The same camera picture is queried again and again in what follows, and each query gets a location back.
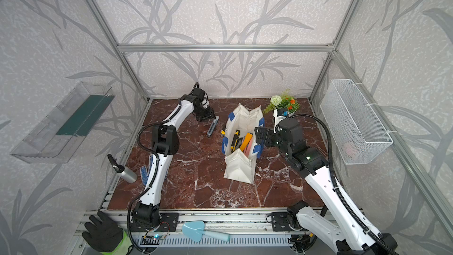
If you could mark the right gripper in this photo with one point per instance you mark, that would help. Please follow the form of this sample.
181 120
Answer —
269 132

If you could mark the blue dotted work glove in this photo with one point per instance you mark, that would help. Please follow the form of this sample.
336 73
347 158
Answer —
146 170

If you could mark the grey art knife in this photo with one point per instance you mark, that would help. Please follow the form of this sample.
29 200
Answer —
212 126

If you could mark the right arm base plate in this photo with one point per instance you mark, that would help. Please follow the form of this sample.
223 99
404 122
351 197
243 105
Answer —
279 221

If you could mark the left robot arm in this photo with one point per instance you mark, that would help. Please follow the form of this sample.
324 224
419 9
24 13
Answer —
161 141

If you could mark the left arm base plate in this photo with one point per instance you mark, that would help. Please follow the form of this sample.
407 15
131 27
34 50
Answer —
164 222

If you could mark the potted artificial flower plant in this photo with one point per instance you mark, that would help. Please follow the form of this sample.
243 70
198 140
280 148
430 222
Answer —
283 101

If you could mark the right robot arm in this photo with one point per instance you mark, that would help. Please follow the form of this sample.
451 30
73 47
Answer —
353 233

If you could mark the black and green glove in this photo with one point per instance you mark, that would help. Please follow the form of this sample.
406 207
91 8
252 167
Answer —
106 236

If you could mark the clear plastic wall bin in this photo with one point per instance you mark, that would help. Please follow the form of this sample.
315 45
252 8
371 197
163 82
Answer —
58 136

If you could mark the silver black spray bottle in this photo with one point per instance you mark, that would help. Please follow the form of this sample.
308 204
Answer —
122 171

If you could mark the black yellow art knife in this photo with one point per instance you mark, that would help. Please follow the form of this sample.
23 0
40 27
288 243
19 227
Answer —
235 141

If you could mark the white power adapter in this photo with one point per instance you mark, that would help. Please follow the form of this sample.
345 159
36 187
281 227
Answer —
279 115

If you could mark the white wire mesh basket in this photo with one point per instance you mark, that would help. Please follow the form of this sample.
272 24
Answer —
359 134

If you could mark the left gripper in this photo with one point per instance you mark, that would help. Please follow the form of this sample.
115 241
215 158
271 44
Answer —
210 115

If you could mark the light blue trowel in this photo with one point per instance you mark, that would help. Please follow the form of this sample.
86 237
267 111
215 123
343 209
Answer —
195 230

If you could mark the orange art knife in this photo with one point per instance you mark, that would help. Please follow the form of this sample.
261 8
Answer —
245 141

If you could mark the white Doraemon tote pouch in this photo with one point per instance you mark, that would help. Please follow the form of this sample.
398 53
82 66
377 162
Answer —
239 143

